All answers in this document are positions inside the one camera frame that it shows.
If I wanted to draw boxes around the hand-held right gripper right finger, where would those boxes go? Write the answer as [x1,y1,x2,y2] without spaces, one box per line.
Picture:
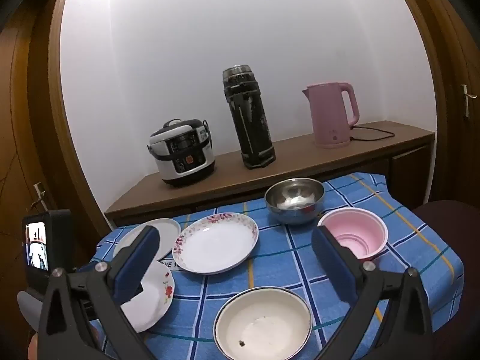
[311,226,434,360]

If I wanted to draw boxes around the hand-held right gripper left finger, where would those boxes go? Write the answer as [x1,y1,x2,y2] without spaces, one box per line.
[37,225,162,360]

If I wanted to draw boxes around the white bowl with red flower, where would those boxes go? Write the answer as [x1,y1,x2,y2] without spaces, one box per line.
[120,259,176,333]

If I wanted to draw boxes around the pink plastic bowl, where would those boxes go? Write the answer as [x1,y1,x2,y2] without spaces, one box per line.
[317,207,388,261]

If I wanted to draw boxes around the plain white plate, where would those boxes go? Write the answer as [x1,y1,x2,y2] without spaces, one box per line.
[112,218,181,261]

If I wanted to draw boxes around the white plate with floral rim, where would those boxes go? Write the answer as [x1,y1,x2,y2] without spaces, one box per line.
[172,212,259,275]

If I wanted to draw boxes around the cream enamel bowl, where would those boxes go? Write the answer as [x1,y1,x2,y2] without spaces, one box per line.
[214,287,313,360]

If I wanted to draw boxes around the blue plaid tablecloth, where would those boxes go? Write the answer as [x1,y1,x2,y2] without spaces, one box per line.
[86,172,466,360]

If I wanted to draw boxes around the white and black rice cooker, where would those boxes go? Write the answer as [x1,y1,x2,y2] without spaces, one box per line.
[147,119,217,187]

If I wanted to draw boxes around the wooden door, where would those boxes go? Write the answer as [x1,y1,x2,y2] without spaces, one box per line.
[386,0,480,211]
[0,0,109,360]

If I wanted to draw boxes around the brown wooden sideboard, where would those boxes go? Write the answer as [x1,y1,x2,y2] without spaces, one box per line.
[104,120,436,229]

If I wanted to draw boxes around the pink electric kettle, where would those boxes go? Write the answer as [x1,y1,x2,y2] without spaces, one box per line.
[302,82,361,149]

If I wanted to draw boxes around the black thermos flask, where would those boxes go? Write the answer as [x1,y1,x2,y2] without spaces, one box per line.
[222,65,276,170]

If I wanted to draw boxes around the metal door handle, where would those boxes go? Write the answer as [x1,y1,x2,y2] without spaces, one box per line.
[28,183,47,211]
[461,84,480,118]

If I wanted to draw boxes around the black kettle power cable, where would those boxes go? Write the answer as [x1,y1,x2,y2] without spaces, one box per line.
[350,125,395,141]

